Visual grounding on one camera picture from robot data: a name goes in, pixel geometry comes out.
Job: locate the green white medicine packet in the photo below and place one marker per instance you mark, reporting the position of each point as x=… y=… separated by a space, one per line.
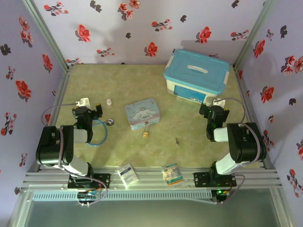
x=172 y=175

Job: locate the small white pill bottle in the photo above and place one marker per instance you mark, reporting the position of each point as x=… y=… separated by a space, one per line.
x=109 y=102

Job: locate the cartoon dog tin box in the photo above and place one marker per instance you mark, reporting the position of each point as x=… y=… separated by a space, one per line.
x=142 y=113

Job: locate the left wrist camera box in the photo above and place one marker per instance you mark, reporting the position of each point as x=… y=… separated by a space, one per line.
x=83 y=102

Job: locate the white blue medicine packet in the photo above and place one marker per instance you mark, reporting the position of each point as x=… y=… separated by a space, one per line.
x=127 y=175

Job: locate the aluminium frame post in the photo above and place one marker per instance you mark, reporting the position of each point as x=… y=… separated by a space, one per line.
x=254 y=33
x=45 y=33

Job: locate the aluminium front rail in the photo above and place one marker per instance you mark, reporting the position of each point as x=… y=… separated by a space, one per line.
x=149 y=182

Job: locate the blue lidded storage box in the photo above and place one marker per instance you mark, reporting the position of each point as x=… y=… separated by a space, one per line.
x=196 y=71

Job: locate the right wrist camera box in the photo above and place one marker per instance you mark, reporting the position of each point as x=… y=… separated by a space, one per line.
x=217 y=102

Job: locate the blue stethoscope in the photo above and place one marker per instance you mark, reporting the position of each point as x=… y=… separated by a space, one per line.
x=109 y=122

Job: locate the aluminium side rail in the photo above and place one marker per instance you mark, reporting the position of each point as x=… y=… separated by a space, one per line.
x=243 y=94
x=60 y=94

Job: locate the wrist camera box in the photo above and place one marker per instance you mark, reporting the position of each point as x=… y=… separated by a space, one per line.
x=83 y=102
x=217 y=102

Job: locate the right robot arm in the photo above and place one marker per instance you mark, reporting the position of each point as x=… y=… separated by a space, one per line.
x=243 y=142

